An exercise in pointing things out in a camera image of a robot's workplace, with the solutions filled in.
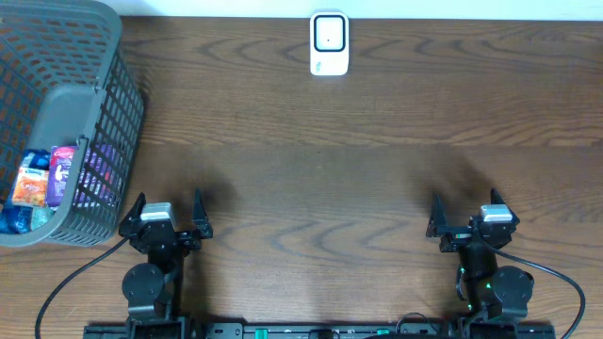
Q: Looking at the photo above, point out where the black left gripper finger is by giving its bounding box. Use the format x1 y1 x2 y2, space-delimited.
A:
192 188 208 230
122 192 146 225

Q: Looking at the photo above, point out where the purple noodle packet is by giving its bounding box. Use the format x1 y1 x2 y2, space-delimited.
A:
46 146 78 208

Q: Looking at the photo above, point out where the mint green wipes packet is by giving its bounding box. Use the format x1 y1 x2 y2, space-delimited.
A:
30 207 55 231

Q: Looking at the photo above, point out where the orange tissue packet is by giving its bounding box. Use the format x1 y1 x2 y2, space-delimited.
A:
11 167 49 207

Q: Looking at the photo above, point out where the blue snack wrapper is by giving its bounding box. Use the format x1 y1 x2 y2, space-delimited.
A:
1 149 51 234

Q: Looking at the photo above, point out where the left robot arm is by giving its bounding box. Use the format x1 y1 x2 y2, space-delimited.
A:
119 189 213 339

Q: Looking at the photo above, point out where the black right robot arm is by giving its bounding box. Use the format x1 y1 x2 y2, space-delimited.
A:
426 189 533 338

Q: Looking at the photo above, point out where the white barcode scanner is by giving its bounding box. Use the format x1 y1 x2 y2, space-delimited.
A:
309 11 350 76

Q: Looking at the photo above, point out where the grey plastic mesh basket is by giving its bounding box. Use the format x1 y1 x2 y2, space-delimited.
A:
1 1 145 248

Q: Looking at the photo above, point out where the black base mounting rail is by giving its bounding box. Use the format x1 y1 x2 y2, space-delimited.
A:
82 322 555 339

